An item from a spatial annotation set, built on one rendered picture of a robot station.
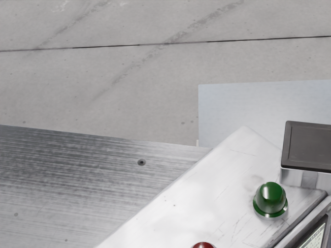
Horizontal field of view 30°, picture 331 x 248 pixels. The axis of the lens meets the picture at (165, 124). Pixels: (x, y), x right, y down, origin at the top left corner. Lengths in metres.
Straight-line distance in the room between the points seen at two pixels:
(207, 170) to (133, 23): 2.48
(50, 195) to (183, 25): 1.73
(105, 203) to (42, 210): 0.13
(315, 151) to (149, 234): 0.14
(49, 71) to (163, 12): 0.62
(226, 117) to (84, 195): 0.36
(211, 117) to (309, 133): 0.91
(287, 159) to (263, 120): 0.91
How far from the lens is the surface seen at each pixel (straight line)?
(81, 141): 1.38
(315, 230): 0.49
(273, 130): 1.36
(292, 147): 0.48
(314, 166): 0.47
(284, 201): 0.46
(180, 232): 0.46
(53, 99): 2.67
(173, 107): 2.54
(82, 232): 1.25
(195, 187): 0.49
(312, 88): 1.45
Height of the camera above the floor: 1.87
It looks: 49 degrees down
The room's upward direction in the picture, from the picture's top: 8 degrees counter-clockwise
